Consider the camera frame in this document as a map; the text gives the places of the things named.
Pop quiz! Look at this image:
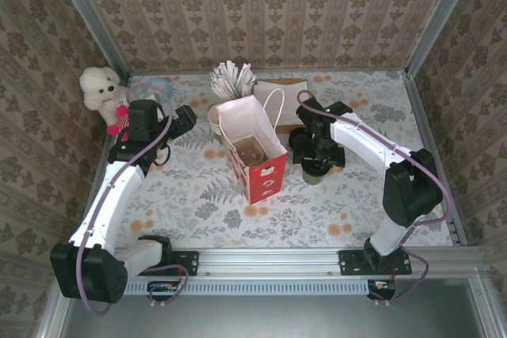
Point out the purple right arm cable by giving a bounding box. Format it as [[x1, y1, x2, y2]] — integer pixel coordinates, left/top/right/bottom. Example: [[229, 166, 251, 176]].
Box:
[[296, 90, 452, 303]]

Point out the stack of paper cups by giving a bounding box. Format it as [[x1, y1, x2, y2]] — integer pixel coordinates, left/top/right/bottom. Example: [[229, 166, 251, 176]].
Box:
[[208, 103, 225, 146]]

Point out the aluminium frame post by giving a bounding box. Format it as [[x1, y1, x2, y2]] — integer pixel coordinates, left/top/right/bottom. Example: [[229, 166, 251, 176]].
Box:
[[46, 0, 132, 82], [403, 0, 482, 78]]

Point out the white plush dog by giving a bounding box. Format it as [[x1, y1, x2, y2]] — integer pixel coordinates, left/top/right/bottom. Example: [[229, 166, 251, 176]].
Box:
[[78, 66, 139, 126]]

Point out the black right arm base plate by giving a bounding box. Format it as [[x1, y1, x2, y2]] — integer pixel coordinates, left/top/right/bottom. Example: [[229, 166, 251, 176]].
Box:
[[339, 249, 413, 277]]

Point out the black plastic cup lid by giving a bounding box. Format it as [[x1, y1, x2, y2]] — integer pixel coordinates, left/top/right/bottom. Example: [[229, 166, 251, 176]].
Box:
[[302, 158, 330, 177]]

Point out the green paper coffee cup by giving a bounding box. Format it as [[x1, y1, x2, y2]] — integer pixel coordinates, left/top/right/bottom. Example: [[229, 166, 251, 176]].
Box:
[[301, 159, 330, 186]]

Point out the floral table cover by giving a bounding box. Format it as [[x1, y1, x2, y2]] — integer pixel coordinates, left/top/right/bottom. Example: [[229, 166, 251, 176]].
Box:
[[85, 70, 455, 250]]

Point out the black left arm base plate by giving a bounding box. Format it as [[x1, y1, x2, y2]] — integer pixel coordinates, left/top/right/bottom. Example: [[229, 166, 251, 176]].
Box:
[[129, 249, 200, 277]]

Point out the grey metal sheet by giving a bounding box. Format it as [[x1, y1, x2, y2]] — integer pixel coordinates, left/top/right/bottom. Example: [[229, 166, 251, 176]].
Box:
[[35, 277, 507, 338]]

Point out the aluminium frame rail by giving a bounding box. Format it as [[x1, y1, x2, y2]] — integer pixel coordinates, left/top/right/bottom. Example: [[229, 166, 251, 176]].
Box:
[[130, 66, 409, 78], [59, 246, 484, 278], [403, 72, 468, 246]]

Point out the bundle of wrapped straws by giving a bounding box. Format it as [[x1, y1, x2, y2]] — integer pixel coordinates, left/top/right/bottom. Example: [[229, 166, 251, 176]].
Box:
[[209, 61, 257, 101]]

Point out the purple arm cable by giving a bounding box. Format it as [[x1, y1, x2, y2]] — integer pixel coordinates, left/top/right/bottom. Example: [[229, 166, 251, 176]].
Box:
[[77, 83, 190, 315], [296, 90, 452, 303]]

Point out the pink striped plush doll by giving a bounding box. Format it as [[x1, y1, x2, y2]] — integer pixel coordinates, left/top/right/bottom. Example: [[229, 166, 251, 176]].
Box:
[[105, 104, 132, 136]]

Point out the light blue alarm clock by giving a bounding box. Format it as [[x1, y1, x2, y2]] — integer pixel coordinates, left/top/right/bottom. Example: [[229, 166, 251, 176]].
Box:
[[148, 78, 174, 96]]

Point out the grey slotted cable duct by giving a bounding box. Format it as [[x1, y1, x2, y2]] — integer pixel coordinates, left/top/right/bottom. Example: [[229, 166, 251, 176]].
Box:
[[73, 279, 397, 296]]

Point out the red paper gift bag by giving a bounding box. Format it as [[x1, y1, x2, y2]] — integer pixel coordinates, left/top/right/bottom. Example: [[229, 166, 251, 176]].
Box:
[[215, 88, 289, 206]]

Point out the black connector box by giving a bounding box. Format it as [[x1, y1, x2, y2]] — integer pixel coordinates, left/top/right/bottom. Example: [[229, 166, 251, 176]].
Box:
[[147, 280, 178, 302], [366, 279, 397, 302]]

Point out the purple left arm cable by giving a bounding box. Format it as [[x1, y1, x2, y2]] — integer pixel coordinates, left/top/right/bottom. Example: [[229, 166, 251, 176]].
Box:
[[77, 83, 190, 315]]

